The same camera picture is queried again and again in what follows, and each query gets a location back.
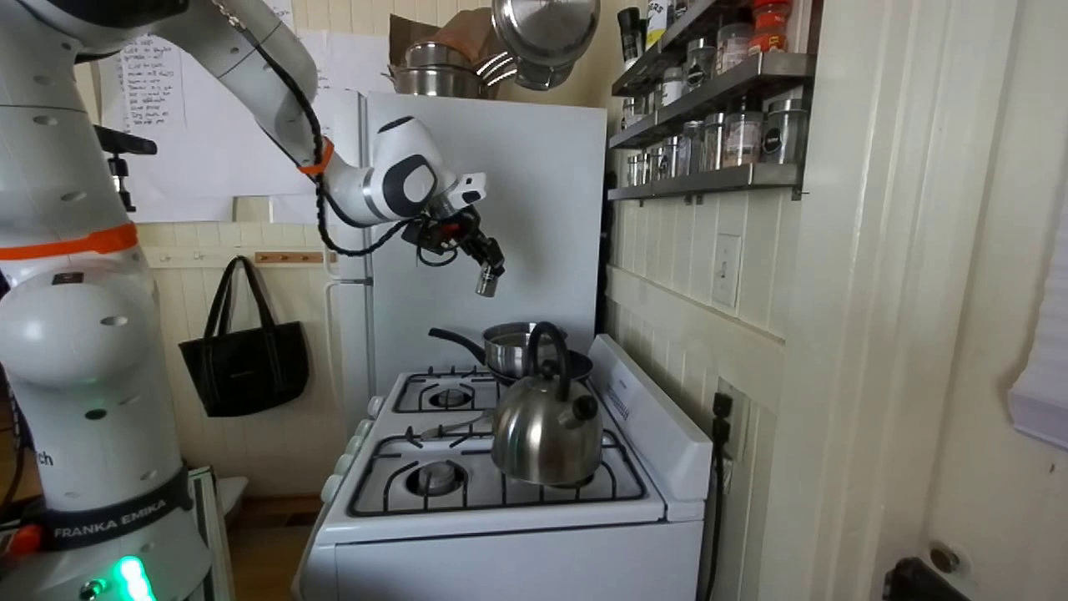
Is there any white wall switch plate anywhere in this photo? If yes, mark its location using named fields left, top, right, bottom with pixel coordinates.
left=712, top=231, right=748, bottom=313

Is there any small hanging steel pot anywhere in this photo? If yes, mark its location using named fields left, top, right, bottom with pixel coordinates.
left=511, top=46, right=581, bottom=93

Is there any brown cardboard box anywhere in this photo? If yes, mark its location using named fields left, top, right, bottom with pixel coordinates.
left=387, top=7, right=501, bottom=73

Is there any brown wooden strip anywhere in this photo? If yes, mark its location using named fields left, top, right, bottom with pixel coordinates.
left=250, top=251, right=332, bottom=269

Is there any white gas stove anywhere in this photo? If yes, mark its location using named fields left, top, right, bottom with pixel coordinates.
left=294, top=329, right=718, bottom=601

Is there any black tote bag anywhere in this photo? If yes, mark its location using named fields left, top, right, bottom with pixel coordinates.
left=176, top=254, right=315, bottom=419

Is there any Dill Weed spice jar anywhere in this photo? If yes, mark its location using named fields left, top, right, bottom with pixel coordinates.
left=616, top=146, right=653, bottom=186

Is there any blank white paper sheet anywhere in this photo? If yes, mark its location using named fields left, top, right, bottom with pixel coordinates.
left=1002, top=142, right=1068, bottom=455

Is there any orange cable strap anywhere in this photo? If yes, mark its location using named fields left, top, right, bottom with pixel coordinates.
left=297, top=133, right=337, bottom=186
left=0, top=221, right=144, bottom=266

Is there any organic label mason jar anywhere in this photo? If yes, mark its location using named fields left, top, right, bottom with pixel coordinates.
left=673, top=119, right=708, bottom=178

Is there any red cap spice jar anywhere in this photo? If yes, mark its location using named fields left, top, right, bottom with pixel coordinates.
left=752, top=0, right=800, bottom=54

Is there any large hanging steel pot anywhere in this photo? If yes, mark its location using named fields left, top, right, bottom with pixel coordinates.
left=488, top=0, right=604, bottom=66

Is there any braided black cable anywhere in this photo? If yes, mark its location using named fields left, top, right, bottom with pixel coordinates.
left=247, top=30, right=461, bottom=273

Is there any large white label jar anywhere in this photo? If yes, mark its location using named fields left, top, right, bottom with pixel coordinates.
left=645, top=0, right=673, bottom=50

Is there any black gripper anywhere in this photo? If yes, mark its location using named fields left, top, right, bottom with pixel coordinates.
left=405, top=204, right=511, bottom=284

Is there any black device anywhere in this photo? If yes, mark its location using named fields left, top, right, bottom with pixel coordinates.
left=880, top=554, right=971, bottom=601

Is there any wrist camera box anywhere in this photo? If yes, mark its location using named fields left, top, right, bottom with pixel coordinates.
left=443, top=171, right=491, bottom=215

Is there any white metal stand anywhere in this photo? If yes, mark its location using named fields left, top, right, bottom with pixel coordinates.
left=184, top=464, right=255, bottom=601

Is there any dark glass bottle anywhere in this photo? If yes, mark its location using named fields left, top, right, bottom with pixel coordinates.
left=615, top=3, right=649, bottom=59

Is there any Savory spice jar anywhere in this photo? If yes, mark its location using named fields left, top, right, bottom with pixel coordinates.
left=649, top=133, right=682, bottom=179

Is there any stainless steel spice shelf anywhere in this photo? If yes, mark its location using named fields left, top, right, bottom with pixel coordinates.
left=693, top=50, right=819, bottom=117
left=607, top=93, right=702, bottom=155
left=607, top=171, right=693, bottom=207
left=665, top=0, right=727, bottom=54
left=686, top=160, right=807, bottom=199
left=607, top=35, right=673, bottom=100

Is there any white wall outlet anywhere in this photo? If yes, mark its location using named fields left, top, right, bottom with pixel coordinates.
left=713, top=375, right=752, bottom=464

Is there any stainless steel kettle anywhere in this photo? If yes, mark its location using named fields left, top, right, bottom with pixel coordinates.
left=488, top=318, right=607, bottom=493

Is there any steel saucepan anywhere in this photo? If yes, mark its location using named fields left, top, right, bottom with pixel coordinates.
left=426, top=318, right=574, bottom=382

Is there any black stove power cord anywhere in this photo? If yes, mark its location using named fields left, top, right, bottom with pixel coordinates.
left=693, top=391, right=738, bottom=601

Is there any white wall box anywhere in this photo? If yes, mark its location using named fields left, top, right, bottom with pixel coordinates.
left=230, top=192, right=279, bottom=228

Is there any white refrigerator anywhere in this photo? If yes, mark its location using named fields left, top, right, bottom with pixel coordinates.
left=326, top=90, right=611, bottom=395

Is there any dark frying pan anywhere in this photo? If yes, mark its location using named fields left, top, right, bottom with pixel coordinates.
left=561, top=347, right=596, bottom=384

